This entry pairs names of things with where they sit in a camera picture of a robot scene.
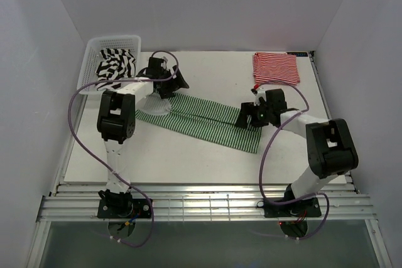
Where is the white plastic basket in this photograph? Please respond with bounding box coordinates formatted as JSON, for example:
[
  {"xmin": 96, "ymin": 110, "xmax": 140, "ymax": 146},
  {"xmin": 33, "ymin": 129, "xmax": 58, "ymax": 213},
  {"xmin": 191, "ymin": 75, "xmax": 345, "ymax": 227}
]
[{"xmin": 77, "ymin": 35, "xmax": 141, "ymax": 95}]

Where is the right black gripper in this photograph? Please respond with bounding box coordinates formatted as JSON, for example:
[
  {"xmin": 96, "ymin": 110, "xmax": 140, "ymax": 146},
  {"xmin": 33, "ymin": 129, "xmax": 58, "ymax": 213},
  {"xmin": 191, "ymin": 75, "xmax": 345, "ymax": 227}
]
[{"xmin": 234, "ymin": 102, "xmax": 272, "ymax": 129}]

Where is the blue table label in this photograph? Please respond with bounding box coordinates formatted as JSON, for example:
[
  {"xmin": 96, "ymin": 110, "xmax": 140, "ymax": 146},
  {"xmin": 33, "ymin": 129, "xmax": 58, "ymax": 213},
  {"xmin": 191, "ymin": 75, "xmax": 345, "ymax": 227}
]
[{"xmin": 295, "ymin": 52, "xmax": 308, "ymax": 57}]

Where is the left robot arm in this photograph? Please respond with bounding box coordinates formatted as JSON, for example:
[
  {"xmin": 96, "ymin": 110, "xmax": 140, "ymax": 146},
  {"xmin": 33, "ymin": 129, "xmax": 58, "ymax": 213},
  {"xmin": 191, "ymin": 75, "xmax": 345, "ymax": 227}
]
[{"xmin": 97, "ymin": 56, "xmax": 189, "ymax": 218}]

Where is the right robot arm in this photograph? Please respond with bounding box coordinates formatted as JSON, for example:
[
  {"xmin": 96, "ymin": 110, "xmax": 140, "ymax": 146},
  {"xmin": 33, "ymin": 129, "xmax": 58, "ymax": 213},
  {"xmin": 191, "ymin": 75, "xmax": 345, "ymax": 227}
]
[{"xmin": 235, "ymin": 85, "xmax": 359, "ymax": 219}]

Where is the green striped tank top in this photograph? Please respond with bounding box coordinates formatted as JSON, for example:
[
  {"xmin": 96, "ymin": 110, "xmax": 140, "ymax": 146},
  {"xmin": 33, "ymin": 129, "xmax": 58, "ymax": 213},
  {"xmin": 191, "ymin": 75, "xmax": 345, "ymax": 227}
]
[{"xmin": 136, "ymin": 93, "xmax": 261, "ymax": 154}]

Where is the black white striped tank top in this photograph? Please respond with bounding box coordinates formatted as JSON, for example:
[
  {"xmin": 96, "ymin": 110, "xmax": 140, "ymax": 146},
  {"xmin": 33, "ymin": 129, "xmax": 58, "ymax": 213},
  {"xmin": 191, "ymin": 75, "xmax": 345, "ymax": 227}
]
[{"xmin": 96, "ymin": 48, "xmax": 136, "ymax": 81}]

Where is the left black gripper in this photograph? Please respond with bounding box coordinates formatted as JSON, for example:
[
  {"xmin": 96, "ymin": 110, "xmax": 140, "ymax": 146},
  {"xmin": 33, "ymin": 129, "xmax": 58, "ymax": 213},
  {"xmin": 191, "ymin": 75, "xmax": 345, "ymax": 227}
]
[{"xmin": 158, "ymin": 67, "xmax": 188, "ymax": 100}]

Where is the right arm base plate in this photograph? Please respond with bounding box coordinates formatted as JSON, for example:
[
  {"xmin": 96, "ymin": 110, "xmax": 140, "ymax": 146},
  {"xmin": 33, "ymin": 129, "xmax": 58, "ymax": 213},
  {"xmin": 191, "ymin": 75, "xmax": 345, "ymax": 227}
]
[{"xmin": 256, "ymin": 198, "xmax": 322, "ymax": 218}]

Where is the red striped tank top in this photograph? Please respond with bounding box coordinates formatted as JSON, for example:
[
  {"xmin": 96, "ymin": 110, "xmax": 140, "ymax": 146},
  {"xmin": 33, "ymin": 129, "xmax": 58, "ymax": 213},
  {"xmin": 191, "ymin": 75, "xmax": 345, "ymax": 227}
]
[{"xmin": 252, "ymin": 52, "xmax": 300, "ymax": 86}]

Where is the aluminium rail frame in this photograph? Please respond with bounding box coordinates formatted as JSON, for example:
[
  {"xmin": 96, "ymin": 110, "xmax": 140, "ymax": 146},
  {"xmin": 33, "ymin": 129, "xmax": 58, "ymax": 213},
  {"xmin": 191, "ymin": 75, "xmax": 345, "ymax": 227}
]
[{"xmin": 36, "ymin": 50, "xmax": 371, "ymax": 223}]

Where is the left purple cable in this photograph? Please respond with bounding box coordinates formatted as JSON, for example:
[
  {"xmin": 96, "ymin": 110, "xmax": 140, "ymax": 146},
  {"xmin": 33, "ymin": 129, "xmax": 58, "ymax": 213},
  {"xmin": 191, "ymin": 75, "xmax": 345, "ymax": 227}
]
[{"xmin": 68, "ymin": 50, "xmax": 180, "ymax": 248}]

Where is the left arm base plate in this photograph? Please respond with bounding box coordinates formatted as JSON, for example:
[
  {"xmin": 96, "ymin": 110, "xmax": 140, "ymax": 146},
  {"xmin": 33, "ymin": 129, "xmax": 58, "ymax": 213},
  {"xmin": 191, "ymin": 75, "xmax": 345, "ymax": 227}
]
[{"xmin": 96, "ymin": 198, "xmax": 152, "ymax": 220}]

